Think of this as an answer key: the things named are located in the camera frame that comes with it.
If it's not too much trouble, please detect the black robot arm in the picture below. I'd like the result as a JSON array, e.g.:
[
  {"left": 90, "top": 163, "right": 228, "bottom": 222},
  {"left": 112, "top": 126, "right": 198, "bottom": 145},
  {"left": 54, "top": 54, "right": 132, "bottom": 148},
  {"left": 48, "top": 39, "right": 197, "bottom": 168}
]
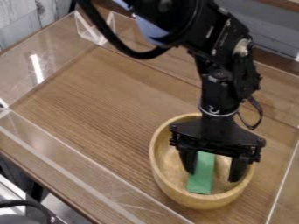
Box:
[{"left": 77, "top": 0, "right": 265, "bottom": 182}]

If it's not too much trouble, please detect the black cable bottom left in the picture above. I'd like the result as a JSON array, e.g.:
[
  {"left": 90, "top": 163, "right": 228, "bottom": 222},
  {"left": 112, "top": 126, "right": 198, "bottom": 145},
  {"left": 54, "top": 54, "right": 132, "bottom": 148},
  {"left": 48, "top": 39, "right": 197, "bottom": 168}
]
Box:
[{"left": 0, "top": 199, "right": 56, "bottom": 224}]

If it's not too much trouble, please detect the clear acrylic corner bracket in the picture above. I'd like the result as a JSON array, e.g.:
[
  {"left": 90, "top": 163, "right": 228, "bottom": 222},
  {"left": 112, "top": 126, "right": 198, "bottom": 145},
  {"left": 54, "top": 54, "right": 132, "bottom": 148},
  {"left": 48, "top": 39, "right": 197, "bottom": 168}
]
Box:
[{"left": 73, "top": 10, "right": 116, "bottom": 46}]

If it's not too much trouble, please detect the clear acrylic table barrier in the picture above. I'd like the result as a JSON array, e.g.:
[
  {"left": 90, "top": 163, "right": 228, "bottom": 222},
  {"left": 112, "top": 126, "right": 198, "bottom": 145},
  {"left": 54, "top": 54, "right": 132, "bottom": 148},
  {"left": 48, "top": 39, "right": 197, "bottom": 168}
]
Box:
[{"left": 0, "top": 17, "right": 299, "bottom": 224}]

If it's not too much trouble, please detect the brown wooden bowl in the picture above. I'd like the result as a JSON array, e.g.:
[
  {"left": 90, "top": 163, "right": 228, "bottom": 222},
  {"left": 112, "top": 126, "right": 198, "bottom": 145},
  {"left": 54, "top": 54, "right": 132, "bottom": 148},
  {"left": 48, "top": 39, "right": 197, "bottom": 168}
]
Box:
[{"left": 149, "top": 113, "right": 256, "bottom": 210}]

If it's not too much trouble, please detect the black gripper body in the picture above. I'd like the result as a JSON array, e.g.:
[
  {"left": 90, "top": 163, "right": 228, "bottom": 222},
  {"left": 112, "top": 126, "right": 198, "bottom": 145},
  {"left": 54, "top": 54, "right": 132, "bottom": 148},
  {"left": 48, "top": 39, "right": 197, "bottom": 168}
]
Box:
[{"left": 169, "top": 115, "right": 265, "bottom": 164}]

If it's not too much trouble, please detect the black metal table clamp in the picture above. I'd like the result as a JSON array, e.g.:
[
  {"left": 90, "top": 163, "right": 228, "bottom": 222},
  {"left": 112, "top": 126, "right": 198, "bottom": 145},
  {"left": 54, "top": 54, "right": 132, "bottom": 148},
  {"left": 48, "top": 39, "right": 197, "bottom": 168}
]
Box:
[{"left": 24, "top": 193, "right": 80, "bottom": 224}]

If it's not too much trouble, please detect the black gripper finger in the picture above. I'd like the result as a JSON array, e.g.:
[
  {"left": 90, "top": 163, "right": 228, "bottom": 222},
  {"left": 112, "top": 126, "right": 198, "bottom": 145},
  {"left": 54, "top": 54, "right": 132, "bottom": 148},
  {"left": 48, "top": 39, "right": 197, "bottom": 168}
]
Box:
[
  {"left": 178, "top": 148, "right": 198, "bottom": 175},
  {"left": 228, "top": 154, "right": 250, "bottom": 182}
]

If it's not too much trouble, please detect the green rectangular block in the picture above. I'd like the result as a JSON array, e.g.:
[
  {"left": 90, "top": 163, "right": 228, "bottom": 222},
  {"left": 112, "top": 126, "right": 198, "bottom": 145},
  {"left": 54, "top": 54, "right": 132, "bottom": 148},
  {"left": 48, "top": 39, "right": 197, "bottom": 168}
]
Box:
[{"left": 186, "top": 151, "right": 214, "bottom": 195}]

